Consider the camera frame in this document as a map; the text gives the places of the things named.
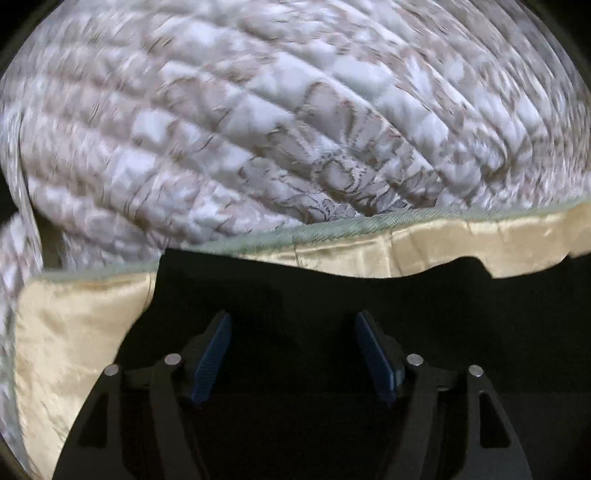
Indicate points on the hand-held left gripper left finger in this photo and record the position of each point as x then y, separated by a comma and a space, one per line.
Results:
216, 360

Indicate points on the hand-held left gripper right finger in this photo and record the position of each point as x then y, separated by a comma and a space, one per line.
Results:
369, 355

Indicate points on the black pants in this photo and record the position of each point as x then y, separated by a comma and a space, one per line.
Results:
304, 295

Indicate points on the golden satin blanket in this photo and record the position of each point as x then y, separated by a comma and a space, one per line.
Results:
69, 346

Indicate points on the quilted floral bedspread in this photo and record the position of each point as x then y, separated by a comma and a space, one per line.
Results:
277, 115

